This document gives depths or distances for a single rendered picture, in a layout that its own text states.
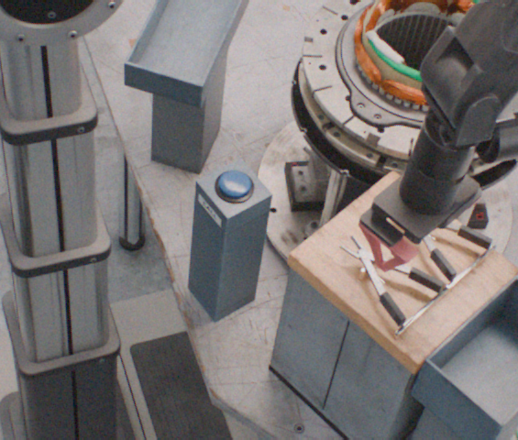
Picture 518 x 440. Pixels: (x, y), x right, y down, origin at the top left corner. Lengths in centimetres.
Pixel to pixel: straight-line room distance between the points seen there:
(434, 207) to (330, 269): 23
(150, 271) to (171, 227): 89
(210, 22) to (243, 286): 37
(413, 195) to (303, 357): 41
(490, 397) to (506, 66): 49
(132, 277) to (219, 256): 111
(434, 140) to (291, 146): 72
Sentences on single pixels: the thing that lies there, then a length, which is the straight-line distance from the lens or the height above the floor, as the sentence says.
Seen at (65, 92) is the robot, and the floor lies 121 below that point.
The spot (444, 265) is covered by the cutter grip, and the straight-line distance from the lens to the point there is 138.
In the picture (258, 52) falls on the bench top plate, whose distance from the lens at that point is 198.
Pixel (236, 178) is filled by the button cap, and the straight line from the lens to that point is 147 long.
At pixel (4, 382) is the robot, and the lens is 221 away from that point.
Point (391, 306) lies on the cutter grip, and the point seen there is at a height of 109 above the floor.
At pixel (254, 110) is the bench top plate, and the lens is 190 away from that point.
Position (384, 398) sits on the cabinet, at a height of 94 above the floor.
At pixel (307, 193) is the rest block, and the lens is 173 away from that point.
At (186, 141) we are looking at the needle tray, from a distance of 175.
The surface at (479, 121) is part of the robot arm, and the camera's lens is 110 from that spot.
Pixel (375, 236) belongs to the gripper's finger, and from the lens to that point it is 121.
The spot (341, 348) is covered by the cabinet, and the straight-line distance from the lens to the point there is 145.
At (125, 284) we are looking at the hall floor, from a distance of 261.
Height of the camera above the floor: 221
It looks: 54 degrees down
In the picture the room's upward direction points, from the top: 9 degrees clockwise
